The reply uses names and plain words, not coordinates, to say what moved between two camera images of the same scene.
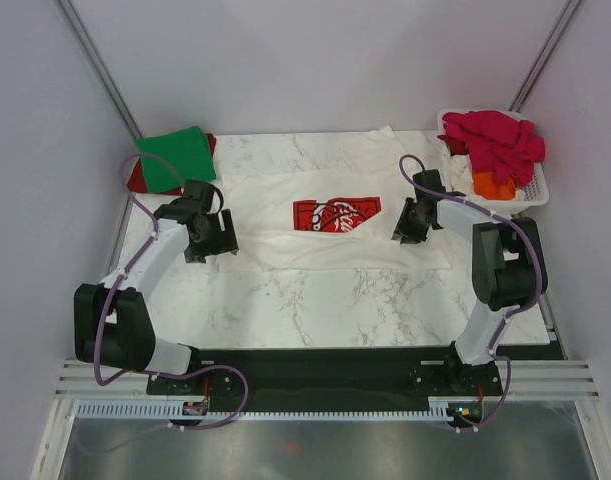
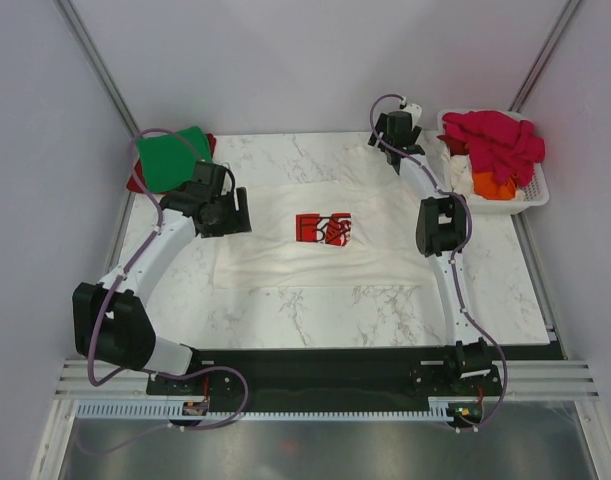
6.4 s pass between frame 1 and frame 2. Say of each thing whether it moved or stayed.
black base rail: stayed
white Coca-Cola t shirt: moved
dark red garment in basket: stayed
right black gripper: moved
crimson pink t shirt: stayed
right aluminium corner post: stayed
